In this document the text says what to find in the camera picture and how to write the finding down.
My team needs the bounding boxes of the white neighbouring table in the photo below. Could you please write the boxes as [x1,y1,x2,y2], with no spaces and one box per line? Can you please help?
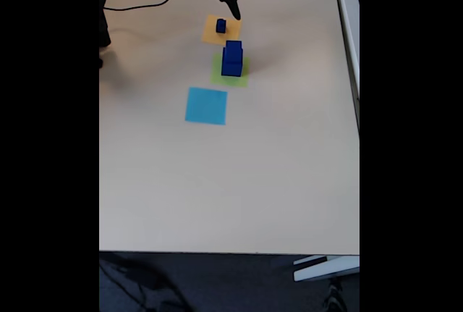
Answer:
[331,0,360,132]

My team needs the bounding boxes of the black floor cable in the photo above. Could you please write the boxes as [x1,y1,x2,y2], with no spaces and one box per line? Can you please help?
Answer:
[99,253,191,312]

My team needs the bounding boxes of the medium blue cube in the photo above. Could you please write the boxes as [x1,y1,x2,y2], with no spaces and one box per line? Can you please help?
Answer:
[223,40,243,65]

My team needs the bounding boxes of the light blue paper square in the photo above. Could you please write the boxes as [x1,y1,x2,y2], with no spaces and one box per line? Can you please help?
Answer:
[184,86,229,126]

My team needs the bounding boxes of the white table leg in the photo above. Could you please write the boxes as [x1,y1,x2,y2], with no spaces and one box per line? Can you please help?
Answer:
[292,255,360,282]

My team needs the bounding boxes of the green paper square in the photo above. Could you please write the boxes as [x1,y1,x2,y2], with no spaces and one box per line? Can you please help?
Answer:
[210,54,251,89]

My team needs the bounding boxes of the large blue cube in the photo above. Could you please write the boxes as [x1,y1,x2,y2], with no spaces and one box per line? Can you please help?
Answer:
[221,54,245,77]

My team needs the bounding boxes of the orange paper square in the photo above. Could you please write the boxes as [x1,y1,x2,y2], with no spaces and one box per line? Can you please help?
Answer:
[200,14,242,48]

